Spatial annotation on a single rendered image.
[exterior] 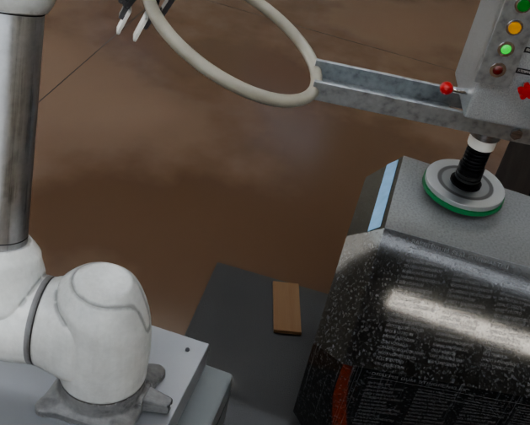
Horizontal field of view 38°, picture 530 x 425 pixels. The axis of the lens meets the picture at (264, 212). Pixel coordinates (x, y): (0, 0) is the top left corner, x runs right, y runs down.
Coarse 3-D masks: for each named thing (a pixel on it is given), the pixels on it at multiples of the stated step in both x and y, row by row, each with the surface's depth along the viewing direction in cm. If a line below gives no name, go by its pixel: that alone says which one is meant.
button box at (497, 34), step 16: (512, 0) 159; (496, 16) 162; (512, 16) 161; (528, 16) 160; (496, 32) 163; (528, 32) 162; (496, 48) 165; (480, 64) 168; (512, 64) 167; (480, 80) 170; (496, 80) 170
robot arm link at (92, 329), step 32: (64, 288) 123; (96, 288) 122; (128, 288) 123; (64, 320) 122; (96, 320) 120; (128, 320) 123; (32, 352) 125; (64, 352) 123; (96, 352) 122; (128, 352) 125; (64, 384) 131; (96, 384) 127; (128, 384) 130
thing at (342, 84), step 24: (336, 72) 192; (360, 72) 191; (336, 96) 184; (360, 96) 183; (384, 96) 182; (408, 96) 194; (432, 96) 194; (456, 96) 193; (432, 120) 185; (456, 120) 185; (528, 144) 187
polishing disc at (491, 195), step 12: (432, 168) 205; (444, 168) 206; (456, 168) 207; (432, 180) 201; (444, 180) 202; (480, 180) 204; (492, 180) 205; (444, 192) 197; (456, 192) 198; (468, 192) 199; (480, 192) 200; (492, 192) 201; (504, 192) 202; (456, 204) 195; (468, 204) 195; (480, 204) 196; (492, 204) 197
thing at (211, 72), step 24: (144, 0) 169; (264, 0) 201; (168, 24) 164; (288, 24) 199; (192, 48) 164; (216, 72) 163; (312, 72) 190; (264, 96) 167; (288, 96) 172; (312, 96) 179
